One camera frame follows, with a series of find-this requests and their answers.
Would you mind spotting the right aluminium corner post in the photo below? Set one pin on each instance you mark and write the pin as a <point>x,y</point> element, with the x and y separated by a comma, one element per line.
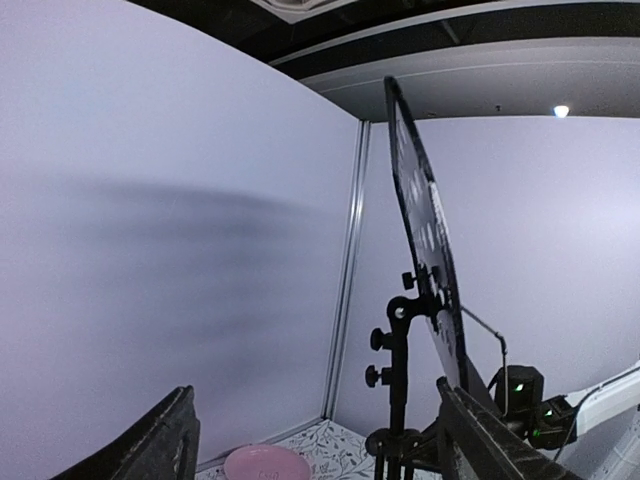
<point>348,271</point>

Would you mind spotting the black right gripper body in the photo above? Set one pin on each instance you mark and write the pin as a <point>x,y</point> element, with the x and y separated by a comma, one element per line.
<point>548,425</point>

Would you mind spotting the black perforated music stand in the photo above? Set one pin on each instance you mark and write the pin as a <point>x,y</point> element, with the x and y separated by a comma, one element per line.
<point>438,300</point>

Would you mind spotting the pink plastic plate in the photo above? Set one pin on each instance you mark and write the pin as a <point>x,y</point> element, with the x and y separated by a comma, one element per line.
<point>266,462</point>

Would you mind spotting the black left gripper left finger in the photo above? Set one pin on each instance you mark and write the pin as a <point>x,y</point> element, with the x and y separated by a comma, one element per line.
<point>162,444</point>

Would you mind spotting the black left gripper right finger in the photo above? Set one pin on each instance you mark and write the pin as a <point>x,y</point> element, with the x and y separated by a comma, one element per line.
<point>474,444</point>

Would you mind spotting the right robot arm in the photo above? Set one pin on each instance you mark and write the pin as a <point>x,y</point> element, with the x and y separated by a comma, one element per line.
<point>603,401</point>

